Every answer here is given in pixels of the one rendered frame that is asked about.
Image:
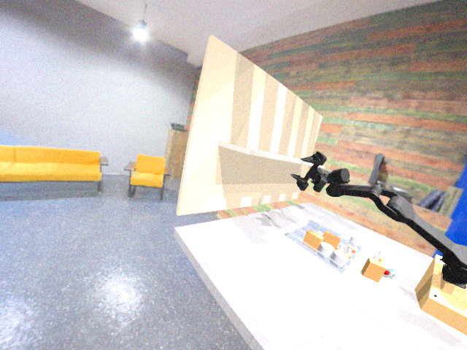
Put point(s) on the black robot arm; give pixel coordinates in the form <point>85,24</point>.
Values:
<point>399,209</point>

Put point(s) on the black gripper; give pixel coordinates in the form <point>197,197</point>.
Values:
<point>317,159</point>

